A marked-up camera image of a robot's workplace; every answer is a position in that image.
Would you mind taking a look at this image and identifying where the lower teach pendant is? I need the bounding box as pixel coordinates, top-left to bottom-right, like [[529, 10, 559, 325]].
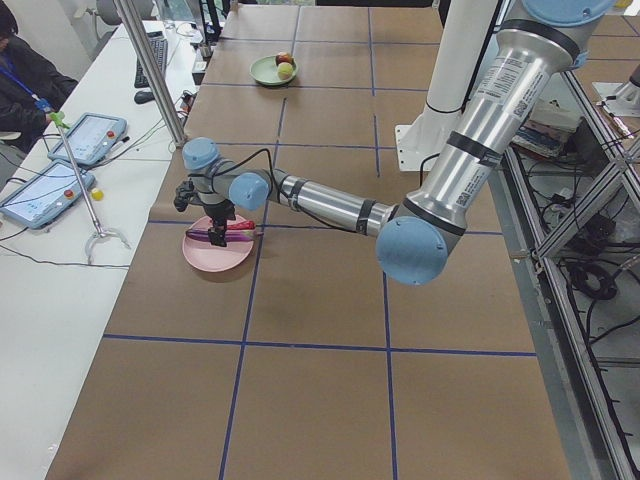
[[1, 160, 82, 229]]

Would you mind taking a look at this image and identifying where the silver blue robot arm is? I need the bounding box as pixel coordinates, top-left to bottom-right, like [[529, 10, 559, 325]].
[[182, 1, 611, 285]]

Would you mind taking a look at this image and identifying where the aluminium side frame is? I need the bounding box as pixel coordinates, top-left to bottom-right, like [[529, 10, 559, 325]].
[[491, 60, 639, 479]]

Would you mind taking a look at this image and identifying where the pink plate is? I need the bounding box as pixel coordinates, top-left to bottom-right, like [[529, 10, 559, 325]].
[[182, 216, 256, 272]]

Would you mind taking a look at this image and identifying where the black keyboard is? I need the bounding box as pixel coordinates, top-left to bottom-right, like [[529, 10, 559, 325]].
[[134, 37, 169, 90]]

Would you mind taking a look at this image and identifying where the purple eggplant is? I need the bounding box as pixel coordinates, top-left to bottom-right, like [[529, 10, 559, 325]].
[[185, 229, 262, 247]]

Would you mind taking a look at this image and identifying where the red chili pepper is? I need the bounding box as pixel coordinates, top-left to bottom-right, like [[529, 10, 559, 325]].
[[227, 220, 256, 231]]

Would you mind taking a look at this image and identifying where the teach pendant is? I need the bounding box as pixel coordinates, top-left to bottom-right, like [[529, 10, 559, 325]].
[[1, 160, 82, 229], [63, 112, 128, 167]]

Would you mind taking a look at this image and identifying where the pale green peach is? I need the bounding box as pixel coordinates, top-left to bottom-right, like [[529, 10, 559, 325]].
[[276, 62, 295, 81]]

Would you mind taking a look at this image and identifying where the stack of books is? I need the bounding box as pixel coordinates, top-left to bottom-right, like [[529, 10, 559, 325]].
[[511, 100, 582, 158]]

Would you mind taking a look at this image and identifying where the light green plate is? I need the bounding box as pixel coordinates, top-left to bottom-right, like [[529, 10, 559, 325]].
[[249, 55, 298, 87]]

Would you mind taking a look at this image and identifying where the yellow cap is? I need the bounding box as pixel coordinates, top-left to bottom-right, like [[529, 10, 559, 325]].
[[91, 188, 104, 201]]

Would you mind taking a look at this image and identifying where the grey computer mouse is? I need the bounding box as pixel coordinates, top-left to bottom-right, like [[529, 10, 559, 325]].
[[134, 91, 155, 105]]

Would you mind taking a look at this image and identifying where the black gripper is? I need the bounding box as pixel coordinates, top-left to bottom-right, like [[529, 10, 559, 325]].
[[203, 199, 236, 247]]

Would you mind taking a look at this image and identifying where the metal reacher grabber tool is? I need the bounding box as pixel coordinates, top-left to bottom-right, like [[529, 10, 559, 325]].
[[49, 112, 131, 266]]

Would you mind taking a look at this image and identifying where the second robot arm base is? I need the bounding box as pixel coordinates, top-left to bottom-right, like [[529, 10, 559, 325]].
[[605, 65, 640, 109]]

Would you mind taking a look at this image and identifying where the red yellow apple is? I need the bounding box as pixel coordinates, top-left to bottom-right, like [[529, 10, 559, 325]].
[[275, 51, 294, 65]]

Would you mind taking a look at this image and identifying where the seated person dark jacket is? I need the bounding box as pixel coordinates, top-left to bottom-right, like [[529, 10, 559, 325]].
[[1, 4, 78, 153]]

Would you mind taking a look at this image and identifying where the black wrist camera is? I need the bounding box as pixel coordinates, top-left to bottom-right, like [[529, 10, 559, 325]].
[[173, 180, 195, 212]]

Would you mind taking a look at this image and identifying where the aluminium frame post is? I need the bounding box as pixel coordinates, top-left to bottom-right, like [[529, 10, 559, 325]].
[[114, 0, 186, 148]]

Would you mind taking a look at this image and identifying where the upper teach pendant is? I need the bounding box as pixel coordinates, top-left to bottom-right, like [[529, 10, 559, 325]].
[[63, 112, 128, 167]]

